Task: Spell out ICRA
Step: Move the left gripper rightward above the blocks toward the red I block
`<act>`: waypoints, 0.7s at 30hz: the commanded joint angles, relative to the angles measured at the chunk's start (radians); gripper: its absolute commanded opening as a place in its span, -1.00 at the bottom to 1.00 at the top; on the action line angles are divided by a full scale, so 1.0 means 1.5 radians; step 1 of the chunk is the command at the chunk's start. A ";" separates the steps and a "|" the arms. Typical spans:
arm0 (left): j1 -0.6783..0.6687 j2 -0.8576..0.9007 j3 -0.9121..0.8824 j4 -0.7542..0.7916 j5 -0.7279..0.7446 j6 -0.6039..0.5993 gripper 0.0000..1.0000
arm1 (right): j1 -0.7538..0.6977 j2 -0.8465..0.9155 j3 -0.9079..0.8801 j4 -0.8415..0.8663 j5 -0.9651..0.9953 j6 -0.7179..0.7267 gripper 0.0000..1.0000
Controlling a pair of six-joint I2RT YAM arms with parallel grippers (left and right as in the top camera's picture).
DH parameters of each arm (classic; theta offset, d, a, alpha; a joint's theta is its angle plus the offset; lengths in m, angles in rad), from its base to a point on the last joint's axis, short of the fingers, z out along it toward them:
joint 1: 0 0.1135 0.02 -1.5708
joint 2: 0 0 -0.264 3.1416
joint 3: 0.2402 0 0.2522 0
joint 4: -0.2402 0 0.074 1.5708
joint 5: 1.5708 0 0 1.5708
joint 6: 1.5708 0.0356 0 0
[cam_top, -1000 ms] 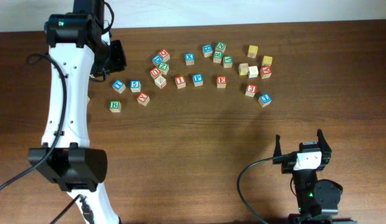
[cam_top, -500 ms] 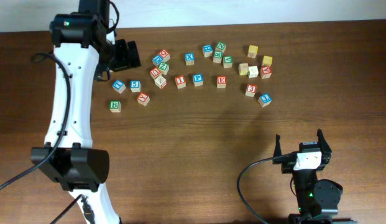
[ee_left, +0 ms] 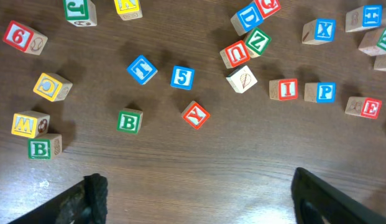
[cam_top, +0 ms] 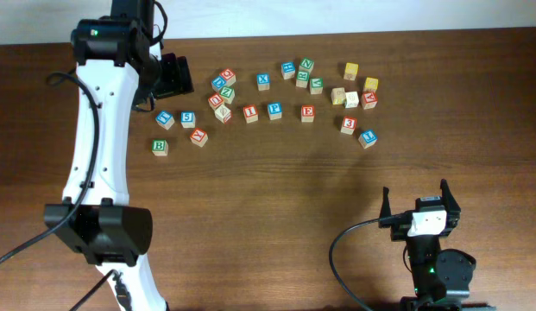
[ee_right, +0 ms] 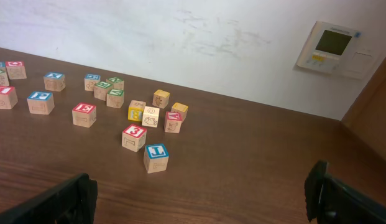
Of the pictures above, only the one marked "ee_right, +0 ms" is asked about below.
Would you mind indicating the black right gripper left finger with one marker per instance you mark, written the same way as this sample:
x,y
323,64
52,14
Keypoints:
x,y
72,201

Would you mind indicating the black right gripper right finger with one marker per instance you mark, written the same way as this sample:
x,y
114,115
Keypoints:
x,y
329,200

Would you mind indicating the red I wooden block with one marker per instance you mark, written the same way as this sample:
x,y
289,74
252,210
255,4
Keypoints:
x,y
8,97

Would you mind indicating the red 3 wooden block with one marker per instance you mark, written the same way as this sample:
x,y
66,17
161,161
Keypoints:
x,y
134,137

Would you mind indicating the red E wooden block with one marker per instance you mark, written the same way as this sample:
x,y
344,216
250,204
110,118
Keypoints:
x,y
84,115

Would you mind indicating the blue L wooden block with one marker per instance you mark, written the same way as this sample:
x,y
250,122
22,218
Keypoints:
x,y
155,158

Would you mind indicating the blue P wooden block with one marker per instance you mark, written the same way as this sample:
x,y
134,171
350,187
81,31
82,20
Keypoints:
x,y
41,102

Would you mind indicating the yellow sided wooden block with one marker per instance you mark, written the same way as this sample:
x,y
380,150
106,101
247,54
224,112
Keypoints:
x,y
135,110

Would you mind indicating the green V wooden block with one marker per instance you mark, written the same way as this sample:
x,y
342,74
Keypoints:
x,y
115,98

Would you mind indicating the plain O wooden block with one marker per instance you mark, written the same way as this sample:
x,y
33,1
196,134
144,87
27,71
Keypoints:
x,y
150,116

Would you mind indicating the green R wooden block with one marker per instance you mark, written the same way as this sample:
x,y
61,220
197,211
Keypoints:
x,y
101,89

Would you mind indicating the blue X wooden block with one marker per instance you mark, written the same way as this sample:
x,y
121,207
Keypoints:
x,y
54,81

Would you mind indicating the blue H wooden block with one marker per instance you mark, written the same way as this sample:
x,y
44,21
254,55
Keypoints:
x,y
90,80

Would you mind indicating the green N wooden block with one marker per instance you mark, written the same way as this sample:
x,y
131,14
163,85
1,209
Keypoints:
x,y
117,83

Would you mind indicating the red A wooden block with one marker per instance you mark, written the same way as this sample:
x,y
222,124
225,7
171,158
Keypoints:
x,y
173,122

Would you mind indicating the yellow top block far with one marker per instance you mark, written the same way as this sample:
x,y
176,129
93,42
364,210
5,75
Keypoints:
x,y
161,99

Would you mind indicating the yellow top block right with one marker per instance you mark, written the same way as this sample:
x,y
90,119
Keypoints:
x,y
180,108

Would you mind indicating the green Z wooden block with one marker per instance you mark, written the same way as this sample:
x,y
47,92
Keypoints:
x,y
4,81

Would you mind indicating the red Q wooden block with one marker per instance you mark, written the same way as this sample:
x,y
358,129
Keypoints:
x,y
16,70

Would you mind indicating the white wall control panel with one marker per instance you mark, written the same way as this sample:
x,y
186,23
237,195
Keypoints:
x,y
337,50

